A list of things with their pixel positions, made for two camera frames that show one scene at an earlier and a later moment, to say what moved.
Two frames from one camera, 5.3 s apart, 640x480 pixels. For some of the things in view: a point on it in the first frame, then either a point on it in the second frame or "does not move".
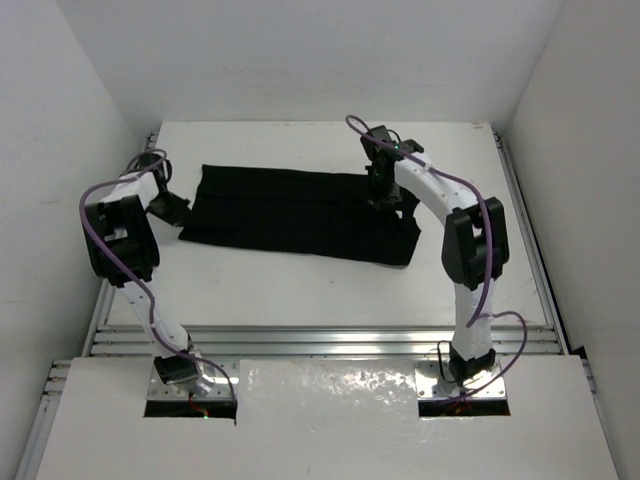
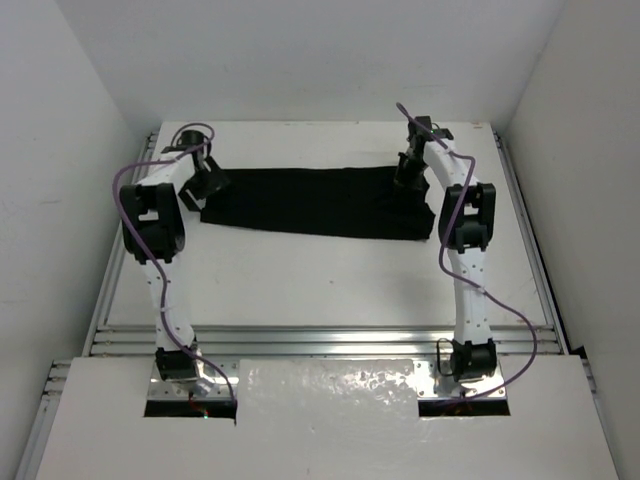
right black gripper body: [383, 191] to [411, 173]
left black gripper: [170, 208] to [207, 181]
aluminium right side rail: [536, 254] does not move
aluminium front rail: [318, 341] does not move
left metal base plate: [222, 389] does not move
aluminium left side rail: [34, 448] does not move
